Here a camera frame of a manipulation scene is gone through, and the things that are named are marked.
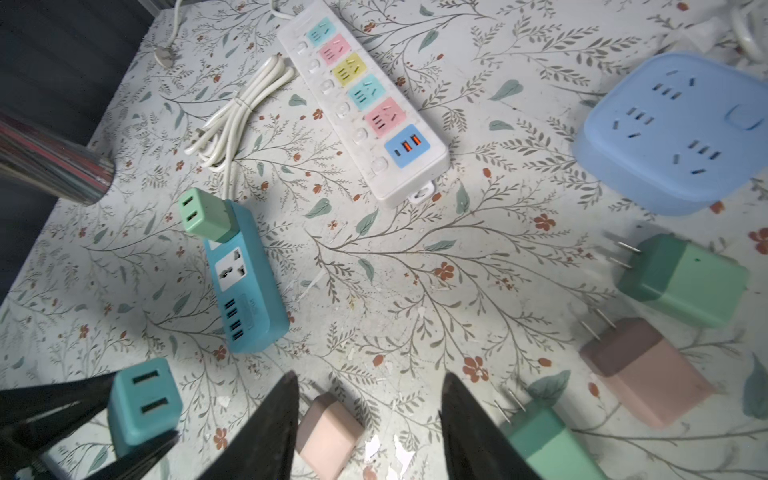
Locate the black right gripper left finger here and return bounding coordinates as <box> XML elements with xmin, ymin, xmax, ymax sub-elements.
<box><xmin>200</xmin><ymin>371</ymin><xmax>300</xmax><ymax>479</ymax></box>

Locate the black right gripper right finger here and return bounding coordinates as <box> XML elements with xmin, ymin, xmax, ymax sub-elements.
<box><xmin>440</xmin><ymin>372</ymin><xmax>538</xmax><ymax>480</ymax></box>

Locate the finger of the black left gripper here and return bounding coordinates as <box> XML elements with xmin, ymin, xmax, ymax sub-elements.
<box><xmin>87</xmin><ymin>430</ymin><xmax>179</xmax><ymax>480</ymax></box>
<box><xmin>1</xmin><ymin>373</ymin><xmax>116</xmax><ymax>456</ymax></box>

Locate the teal plug adapter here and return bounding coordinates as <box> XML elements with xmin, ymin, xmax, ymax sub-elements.
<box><xmin>107</xmin><ymin>358</ymin><xmax>183</xmax><ymax>458</ymax></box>

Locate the light green plug adapter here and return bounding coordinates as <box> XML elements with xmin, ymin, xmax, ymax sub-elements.
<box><xmin>178</xmin><ymin>188</ymin><xmax>239</xmax><ymax>243</ymax></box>

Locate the dusty pink plug adapter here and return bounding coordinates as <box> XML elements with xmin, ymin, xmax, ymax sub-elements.
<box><xmin>579</xmin><ymin>317</ymin><xmax>715</xmax><ymax>430</ymax></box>

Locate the green plug adapter right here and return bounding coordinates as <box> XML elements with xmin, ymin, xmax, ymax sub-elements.
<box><xmin>607</xmin><ymin>233</ymin><xmax>750</xmax><ymax>329</ymax></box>

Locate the teal power strip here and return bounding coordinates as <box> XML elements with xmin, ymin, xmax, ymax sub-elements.
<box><xmin>203</xmin><ymin>201</ymin><xmax>290</xmax><ymax>354</ymax></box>

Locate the pencil cup holder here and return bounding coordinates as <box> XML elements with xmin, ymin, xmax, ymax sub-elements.
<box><xmin>1</xmin><ymin>112</ymin><xmax>116</xmax><ymax>205</ymax></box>

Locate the white multicolour power strip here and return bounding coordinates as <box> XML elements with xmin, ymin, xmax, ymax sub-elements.
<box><xmin>277</xmin><ymin>1</ymin><xmax>450</xmax><ymax>208</ymax></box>

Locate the blue square power socket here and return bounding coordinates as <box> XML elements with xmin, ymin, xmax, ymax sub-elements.
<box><xmin>572</xmin><ymin>53</ymin><xmax>767</xmax><ymax>216</ymax></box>

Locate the coiled white cable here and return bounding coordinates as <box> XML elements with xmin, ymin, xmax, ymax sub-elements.
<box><xmin>183</xmin><ymin>55</ymin><xmax>298</xmax><ymax>202</ymax></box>

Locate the white cable of blue socket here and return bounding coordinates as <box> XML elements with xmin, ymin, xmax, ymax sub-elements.
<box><xmin>689</xmin><ymin>0</ymin><xmax>768</xmax><ymax>64</ymax></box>

